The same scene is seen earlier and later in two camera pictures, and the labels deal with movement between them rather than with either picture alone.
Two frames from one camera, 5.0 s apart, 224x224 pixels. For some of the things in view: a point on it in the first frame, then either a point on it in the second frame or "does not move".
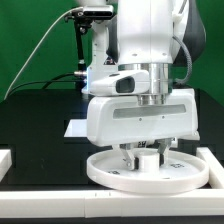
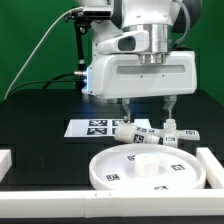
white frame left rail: [5, 162] does not move
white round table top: [179, 170] does not move
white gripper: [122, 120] to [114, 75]
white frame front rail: [100, 204] does not move
